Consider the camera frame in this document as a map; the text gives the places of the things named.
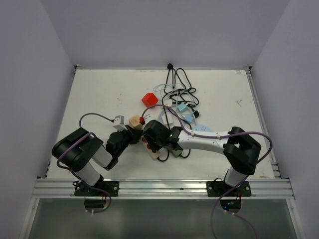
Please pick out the white Honor USB charger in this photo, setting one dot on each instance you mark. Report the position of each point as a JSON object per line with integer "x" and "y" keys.
{"x": 166, "y": 119}

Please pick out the red cube adapter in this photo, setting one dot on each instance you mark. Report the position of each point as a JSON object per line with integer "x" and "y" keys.
{"x": 149, "y": 99}

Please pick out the beige power strip red sockets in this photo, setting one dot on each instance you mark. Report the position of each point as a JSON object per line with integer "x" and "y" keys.
{"x": 153, "y": 154}

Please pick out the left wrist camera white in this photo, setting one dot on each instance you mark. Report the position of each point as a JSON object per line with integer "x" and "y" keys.
{"x": 118, "y": 123}

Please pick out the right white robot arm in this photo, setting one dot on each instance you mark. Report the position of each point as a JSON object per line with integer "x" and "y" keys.
{"x": 241, "y": 150}

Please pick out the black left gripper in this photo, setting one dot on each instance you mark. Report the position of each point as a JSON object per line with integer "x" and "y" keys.
{"x": 134, "y": 134}

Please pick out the black plug head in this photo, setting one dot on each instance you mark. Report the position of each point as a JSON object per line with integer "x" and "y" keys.
{"x": 196, "y": 114}

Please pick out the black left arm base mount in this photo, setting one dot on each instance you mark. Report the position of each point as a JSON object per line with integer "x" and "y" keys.
{"x": 95, "y": 186}

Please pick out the green power strip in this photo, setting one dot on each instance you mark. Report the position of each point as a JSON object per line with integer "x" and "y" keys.
{"x": 176, "y": 152}

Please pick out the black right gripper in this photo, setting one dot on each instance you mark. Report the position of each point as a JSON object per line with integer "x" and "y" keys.
{"x": 154, "y": 148}

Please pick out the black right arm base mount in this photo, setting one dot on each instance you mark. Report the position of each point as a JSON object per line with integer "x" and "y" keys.
{"x": 221, "y": 186}

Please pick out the light blue USB charger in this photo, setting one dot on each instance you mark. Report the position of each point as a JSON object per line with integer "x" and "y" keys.
{"x": 189, "y": 118}

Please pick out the aluminium rail table edge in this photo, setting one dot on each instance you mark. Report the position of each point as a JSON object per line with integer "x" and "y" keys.
{"x": 163, "y": 189}

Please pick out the round light blue socket hub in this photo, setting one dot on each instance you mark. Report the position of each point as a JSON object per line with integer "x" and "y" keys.
{"x": 202, "y": 128}

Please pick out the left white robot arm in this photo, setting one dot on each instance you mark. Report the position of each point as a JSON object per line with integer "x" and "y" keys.
{"x": 75, "y": 151}

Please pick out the beige wooden cube adapter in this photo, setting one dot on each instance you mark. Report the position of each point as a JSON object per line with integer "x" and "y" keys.
{"x": 134, "y": 122}

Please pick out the light teal charger green strip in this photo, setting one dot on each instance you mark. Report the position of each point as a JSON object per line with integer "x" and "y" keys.
{"x": 182, "y": 107}

